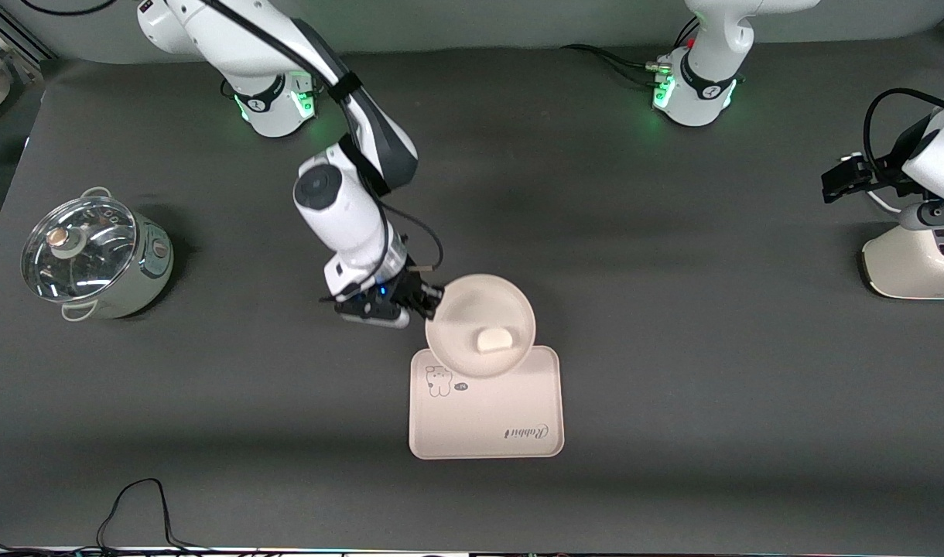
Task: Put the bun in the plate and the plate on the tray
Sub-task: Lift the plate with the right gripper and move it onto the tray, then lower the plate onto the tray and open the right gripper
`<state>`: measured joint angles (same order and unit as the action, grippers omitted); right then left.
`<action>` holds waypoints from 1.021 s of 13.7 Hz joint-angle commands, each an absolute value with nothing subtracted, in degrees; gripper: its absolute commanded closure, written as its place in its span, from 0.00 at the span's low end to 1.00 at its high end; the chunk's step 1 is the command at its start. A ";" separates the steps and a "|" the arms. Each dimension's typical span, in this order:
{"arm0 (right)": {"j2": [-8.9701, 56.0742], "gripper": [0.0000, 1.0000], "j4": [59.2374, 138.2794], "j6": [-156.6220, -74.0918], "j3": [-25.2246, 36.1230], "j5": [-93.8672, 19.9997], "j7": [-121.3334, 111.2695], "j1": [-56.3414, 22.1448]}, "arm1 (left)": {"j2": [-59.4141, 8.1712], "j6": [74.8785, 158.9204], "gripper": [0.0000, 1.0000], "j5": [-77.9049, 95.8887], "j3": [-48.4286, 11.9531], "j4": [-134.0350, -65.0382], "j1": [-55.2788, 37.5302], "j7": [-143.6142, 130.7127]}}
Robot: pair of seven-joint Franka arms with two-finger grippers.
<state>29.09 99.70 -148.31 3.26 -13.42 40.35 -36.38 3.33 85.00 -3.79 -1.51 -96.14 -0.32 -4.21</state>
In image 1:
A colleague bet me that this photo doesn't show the glass pot lid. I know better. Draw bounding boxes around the glass pot lid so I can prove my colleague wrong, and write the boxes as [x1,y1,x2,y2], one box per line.
[21,196,139,302]

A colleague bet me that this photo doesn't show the white half-round bun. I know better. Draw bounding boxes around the white half-round bun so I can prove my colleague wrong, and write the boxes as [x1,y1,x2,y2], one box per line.
[474,328,515,355]

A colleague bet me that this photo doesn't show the white toaster power cable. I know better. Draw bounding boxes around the white toaster power cable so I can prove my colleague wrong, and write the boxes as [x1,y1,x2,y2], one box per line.
[842,152,906,216]

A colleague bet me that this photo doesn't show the beige rabbit print tray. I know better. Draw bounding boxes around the beige rabbit print tray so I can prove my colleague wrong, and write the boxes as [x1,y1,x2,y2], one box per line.
[409,345,566,460]

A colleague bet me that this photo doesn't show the round beige plate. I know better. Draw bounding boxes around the round beige plate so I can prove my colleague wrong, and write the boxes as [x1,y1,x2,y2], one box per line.
[425,273,536,379]

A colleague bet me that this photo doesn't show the pale green electric cooking pot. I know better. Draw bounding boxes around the pale green electric cooking pot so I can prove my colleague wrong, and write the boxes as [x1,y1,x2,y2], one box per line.
[21,186,175,322]

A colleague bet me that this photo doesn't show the black left arm base cables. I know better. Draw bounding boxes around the black left arm base cables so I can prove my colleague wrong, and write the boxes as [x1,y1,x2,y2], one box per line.
[561,44,674,86]

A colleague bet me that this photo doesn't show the black looped cable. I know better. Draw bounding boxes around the black looped cable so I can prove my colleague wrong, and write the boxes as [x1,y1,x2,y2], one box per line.
[97,478,217,554]

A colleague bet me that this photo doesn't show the dark grey table mat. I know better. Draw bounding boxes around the dark grey table mat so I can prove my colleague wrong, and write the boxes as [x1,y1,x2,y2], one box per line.
[0,31,944,554]

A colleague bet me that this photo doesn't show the cream white toaster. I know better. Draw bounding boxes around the cream white toaster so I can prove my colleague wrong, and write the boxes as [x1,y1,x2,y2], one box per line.
[860,224,944,300]

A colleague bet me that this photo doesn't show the aluminium frame rail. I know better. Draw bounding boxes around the aluminium frame rail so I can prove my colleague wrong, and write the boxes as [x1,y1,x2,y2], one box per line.
[0,0,55,61]

